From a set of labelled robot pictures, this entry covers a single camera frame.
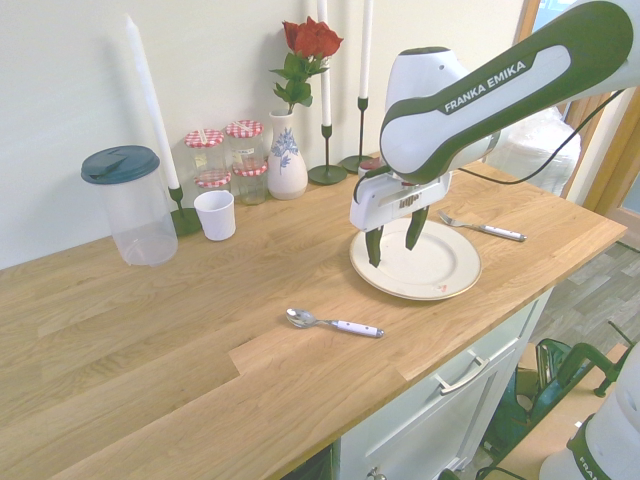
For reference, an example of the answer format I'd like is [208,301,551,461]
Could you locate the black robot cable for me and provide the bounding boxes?
[456,87,640,187]

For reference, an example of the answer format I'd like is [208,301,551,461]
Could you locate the white plastic bag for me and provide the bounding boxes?
[491,103,585,199]

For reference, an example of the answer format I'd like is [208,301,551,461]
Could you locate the clear pitcher teal lid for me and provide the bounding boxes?
[80,144,180,268]

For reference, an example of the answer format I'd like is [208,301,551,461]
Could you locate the dark green candle holder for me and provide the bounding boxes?
[167,186,204,238]
[339,95,377,175]
[307,123,348,187]

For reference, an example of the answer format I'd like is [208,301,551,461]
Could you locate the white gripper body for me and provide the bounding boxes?
[349,171,454,234]

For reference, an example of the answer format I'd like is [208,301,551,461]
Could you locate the white kitchen cabinet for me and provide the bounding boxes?
[279,288,557,480]

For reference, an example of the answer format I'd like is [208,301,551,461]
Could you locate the cardboard box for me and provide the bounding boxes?
[513,341,542,397]

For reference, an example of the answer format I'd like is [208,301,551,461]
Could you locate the metal drawer handle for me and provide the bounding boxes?
[433,349,491,397]

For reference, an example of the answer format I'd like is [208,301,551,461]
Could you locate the white vase blue flower print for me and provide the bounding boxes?
[266,109,310,202]

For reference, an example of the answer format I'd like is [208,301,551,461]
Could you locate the green clamp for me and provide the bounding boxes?
[548,319,640,397]

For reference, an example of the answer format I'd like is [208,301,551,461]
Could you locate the metal spoon white handle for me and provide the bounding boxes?
[285,307,385,339]

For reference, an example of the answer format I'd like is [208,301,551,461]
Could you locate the long white candle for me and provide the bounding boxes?
[358,0,375,99]
[316,0,334,127]
[123,13,181,191]

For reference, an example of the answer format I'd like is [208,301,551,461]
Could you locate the white plate gold rim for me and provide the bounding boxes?
[349,217,483,302]

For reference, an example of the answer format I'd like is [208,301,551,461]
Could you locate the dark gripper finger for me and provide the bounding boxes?
[404,204,430,252]
[364,225,386,269]

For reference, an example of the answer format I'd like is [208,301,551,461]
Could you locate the white plastic cup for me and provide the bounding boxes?
[193,190,236,243]

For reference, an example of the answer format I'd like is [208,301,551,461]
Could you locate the red rose green leaves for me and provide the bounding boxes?
[269,15,345,116]

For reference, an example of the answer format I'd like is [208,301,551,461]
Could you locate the wooden door frame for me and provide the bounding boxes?
[563,83,640,217]

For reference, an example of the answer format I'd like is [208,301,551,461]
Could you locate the glass jar red checked lid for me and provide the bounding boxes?
[193,168,233,197]
[224,119,265,169]
[231,158,270,207]
[183,128,226,176]

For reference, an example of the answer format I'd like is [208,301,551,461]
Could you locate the metal fork white handle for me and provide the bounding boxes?
[438,209,528,243]

